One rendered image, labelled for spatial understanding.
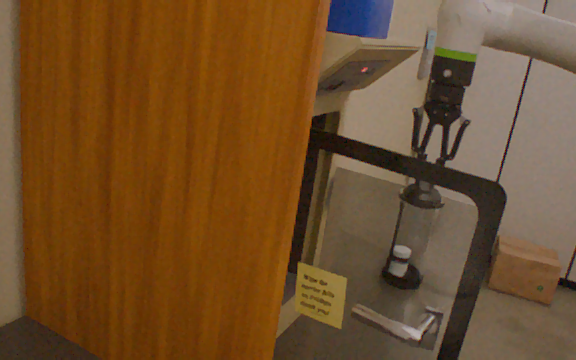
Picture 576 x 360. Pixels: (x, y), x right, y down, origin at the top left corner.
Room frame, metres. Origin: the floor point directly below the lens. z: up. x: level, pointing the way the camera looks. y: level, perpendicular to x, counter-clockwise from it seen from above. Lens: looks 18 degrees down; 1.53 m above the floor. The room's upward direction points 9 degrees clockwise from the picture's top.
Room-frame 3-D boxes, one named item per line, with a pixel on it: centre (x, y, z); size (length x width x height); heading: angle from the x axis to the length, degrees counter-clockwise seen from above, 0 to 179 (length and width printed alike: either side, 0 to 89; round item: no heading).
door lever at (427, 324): (0.53, -0.15, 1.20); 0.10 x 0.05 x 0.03; 58
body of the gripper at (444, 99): (1.14, -0.32, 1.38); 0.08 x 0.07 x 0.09; 65
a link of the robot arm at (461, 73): (1.13, -0.32, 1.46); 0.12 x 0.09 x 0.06; 155
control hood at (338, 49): (0.79, -0.08, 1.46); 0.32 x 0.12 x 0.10; 155
